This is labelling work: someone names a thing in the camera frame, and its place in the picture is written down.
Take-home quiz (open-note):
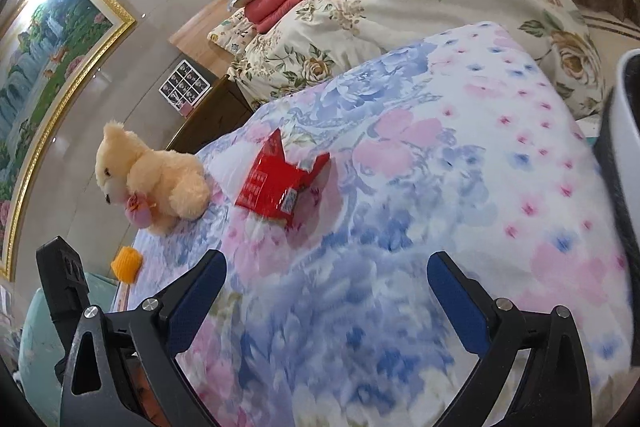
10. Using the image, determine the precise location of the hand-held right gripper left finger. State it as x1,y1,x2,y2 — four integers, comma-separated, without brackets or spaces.
59,249,228,427

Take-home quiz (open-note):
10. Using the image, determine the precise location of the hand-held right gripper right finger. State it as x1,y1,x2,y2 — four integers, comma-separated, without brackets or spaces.
426,251,593,427

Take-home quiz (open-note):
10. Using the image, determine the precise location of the red snack packet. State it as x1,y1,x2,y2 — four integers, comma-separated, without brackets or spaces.
234,128,331,228

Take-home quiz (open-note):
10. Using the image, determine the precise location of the white trash bin black liner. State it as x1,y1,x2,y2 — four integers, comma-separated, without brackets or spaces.
592,57,640,230

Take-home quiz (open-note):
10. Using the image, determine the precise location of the orange knitted item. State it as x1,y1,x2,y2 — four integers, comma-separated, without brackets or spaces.
111,246,145,284

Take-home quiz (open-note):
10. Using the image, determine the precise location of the teal cushion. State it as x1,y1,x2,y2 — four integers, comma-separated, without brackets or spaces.
17,272,122,408

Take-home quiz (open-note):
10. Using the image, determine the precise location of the blue pink floral blanket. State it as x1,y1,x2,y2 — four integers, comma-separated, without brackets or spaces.
112,22,637,427

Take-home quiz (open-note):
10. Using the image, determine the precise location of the cream teddy bear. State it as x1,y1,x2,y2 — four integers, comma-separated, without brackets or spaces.
95,121,212,237

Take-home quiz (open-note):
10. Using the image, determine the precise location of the wooden nightstand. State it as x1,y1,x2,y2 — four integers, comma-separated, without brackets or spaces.
165,76,254,156

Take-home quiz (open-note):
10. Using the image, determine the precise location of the gold framed landscape painting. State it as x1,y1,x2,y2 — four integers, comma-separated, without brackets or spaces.
0,0,137,281

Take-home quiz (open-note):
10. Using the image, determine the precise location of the black white photo sheet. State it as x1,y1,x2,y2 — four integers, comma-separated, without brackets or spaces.
158,60,209,104

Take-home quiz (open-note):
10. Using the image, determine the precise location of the wooden headboard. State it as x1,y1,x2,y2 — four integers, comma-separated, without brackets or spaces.
168,0,237,80

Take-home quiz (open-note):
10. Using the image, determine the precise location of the floral frilled pillow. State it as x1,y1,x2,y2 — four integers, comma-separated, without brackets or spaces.
207,9,262,54

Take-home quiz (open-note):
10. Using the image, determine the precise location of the beige floral quilt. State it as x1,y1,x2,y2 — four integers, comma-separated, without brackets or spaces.
227,0,607,122

